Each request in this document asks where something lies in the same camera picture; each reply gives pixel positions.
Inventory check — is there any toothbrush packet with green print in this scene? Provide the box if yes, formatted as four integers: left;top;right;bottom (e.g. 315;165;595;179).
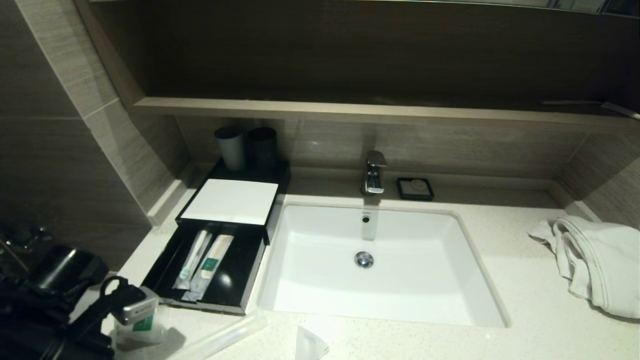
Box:
172;229;213;291

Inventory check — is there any long clear plastic packet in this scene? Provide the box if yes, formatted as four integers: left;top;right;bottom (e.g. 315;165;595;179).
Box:
170;309;270;360

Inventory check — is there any black box drawer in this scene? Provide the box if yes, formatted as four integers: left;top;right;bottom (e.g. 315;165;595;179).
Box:
141;222;268;316

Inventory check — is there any dark brown cup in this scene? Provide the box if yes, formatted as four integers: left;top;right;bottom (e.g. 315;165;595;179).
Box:
247;126;278;172

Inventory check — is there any sachet with green label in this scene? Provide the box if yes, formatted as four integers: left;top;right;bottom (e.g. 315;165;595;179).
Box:
114;302;170;347

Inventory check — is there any slim packet with green label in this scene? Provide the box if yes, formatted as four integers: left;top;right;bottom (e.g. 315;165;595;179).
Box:
182;234;235;302

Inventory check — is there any white flat sheet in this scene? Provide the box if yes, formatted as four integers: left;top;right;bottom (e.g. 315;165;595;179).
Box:
181;179;280;227

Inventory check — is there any grey cup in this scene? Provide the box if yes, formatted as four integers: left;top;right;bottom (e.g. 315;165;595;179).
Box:
214;126;247;172

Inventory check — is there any chrome faucet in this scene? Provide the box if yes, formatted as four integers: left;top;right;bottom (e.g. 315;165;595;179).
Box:
361;151;388;197

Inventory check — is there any white ceramic sink basin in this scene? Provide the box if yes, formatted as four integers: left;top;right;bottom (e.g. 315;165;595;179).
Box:
257;202;511;329

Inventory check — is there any black soap dish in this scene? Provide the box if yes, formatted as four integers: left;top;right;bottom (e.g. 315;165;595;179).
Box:
396;177;435;202

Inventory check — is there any white towel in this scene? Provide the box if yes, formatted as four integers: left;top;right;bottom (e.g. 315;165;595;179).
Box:
526;215;640;320

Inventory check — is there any wooden wall shelf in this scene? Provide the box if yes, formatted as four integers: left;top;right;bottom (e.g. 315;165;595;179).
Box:
132;96;640;132

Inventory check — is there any wall mirror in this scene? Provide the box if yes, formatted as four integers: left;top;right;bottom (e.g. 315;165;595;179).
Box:
425;0;640;16

